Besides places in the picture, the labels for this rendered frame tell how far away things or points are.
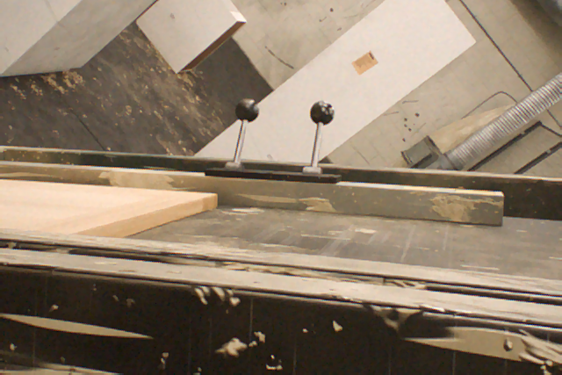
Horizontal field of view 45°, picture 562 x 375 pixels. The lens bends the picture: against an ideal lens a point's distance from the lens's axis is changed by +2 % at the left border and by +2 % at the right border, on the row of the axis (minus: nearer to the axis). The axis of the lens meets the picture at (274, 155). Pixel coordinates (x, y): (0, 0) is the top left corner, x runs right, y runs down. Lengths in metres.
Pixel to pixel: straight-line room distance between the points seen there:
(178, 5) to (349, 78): 2.03
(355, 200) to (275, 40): 8.15
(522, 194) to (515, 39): 7.92
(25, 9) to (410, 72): 2.41
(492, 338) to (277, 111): 4.42
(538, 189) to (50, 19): 2.69
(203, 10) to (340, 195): 5.05
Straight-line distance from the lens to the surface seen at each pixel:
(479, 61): 8.99
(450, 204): 0.92
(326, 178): 0.93
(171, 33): 6.00
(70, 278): 0.25
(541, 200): 1.17
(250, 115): 1.02
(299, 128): 4.60
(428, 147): 6.62
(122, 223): 0.70
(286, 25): 9.02
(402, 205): 0.92
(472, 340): 0.21
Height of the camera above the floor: 1.65
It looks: 14 degrees down
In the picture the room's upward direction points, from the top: 52 degrees clockwise
